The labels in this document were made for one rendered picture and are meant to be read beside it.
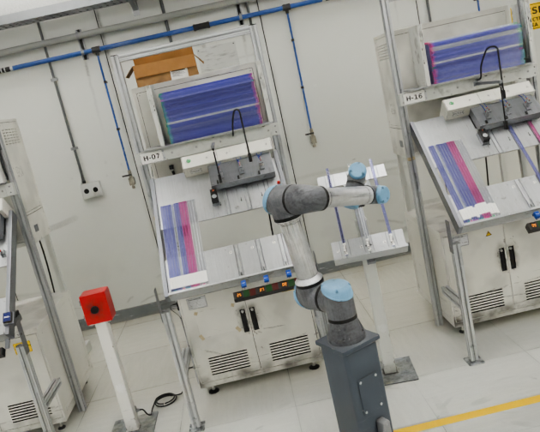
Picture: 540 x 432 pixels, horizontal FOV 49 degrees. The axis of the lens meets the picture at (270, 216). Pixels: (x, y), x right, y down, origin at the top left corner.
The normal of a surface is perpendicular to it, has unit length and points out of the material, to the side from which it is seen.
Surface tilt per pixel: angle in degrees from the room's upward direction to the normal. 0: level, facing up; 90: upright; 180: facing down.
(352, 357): 90
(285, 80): 90
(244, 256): 46
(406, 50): 90
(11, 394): 90
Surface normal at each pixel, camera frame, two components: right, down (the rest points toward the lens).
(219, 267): -0.10, -0.52
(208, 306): 0.07, 0.19
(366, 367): 0.51, 0.07
